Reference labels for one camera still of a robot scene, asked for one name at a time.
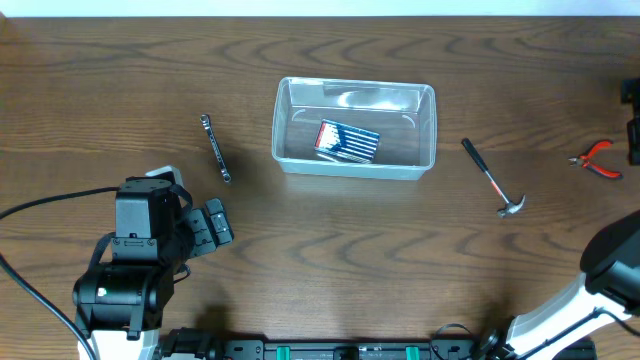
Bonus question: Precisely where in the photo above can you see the silver double ring wrench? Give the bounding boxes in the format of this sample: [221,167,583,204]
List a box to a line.
[200,114,232,184]

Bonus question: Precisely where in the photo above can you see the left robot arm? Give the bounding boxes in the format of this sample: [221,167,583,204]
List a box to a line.
[73,166,234,359]

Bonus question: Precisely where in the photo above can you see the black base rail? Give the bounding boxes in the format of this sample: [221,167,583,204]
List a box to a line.
[159,327,599,360]

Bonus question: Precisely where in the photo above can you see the red handled pliers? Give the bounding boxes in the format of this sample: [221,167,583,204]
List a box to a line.
[568,139,624,180]

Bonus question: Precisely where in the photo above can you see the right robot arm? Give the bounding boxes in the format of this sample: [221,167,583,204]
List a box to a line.
[469,211,639,360]

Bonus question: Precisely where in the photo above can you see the clear plastic container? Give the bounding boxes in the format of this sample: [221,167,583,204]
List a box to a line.
[272,77,437,180]

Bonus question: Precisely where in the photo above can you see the small claw hammer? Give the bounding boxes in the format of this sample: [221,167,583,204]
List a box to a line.
[461,138,526,218]

